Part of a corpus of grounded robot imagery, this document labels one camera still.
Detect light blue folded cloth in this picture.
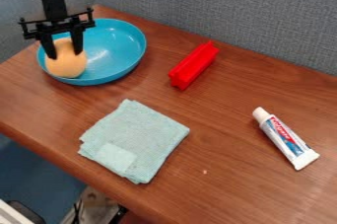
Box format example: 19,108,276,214
78,99,190,185

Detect blue plate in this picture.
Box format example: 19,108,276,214
36,18,148,87

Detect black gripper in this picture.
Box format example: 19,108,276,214
19,0,95,59

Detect white toothpaste tube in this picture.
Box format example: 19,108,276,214
253,107,320,171

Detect red plastic block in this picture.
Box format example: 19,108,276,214
168,41,220,90

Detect black white object corner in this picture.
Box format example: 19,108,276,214
0,199,47,224

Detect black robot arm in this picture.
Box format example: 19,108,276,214
19,0,96,60

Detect grey table leg frame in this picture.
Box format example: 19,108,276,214
60,187,128,224

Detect yellow ball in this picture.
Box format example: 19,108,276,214
46,37,87,78

